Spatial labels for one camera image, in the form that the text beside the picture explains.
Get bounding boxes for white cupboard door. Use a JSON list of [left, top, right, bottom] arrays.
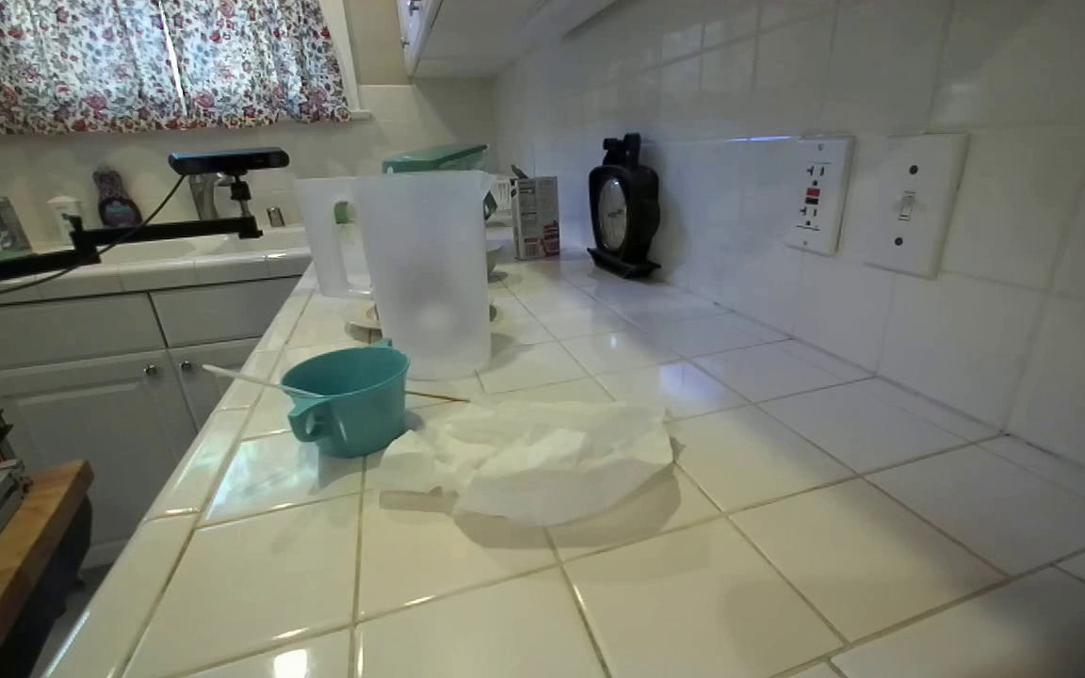
[[392, 0, 437, 77]]

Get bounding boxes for white upper cupboard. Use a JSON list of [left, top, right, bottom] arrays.
[[404, 0, 630, 85]]

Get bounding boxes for white plastic bag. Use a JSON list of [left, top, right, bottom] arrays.
[[372, 397, 677, 533]]

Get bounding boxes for small cardboard carton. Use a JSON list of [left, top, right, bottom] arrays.
[[508, 162, 566, 265]]

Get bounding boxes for translucent plastic pitcher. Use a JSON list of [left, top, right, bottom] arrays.
[[295, 167, 498, 381]]

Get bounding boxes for dark glass bottle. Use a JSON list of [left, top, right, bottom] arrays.
[[584, 131, 667, 282]]

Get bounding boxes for teal measuring cup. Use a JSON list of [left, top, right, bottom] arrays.
[[280, 342, 416, 460]]

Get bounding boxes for green lidded container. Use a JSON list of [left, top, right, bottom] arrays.
[[379, 139, 488, 176]]

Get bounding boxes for white plastic spoon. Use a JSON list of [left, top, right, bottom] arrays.
[[201, 358, 473, 409]]

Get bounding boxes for dark soap dispenser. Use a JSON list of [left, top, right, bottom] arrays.
[[89, 167, 144, 233]]

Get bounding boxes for white lower sink cabinets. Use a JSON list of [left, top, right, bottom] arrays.
[[0, 277, 309, 559]]

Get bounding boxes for small white bottle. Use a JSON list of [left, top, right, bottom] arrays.
[[44, 191, 84, 250]]

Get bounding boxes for floral window curtain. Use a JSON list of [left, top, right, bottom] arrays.
[[0, 0, 359, 139]]

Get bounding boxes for wooden table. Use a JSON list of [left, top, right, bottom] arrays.
[[0, 455, 98, 678]]

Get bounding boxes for white wall outlet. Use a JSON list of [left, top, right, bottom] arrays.
[[785, 131, 854, 259]]

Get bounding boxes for black stereo camera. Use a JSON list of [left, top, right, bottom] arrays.
[[164, 149, 295, 183]]

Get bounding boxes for white light switch plate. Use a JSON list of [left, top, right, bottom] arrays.
[[858, 131, 971, 278]]

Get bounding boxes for black camera boom stand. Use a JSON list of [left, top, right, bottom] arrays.
[[0, 174, 266, 294]]

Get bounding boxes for thin black camera cable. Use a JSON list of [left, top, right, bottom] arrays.
[[124, 169, 192, 233]]

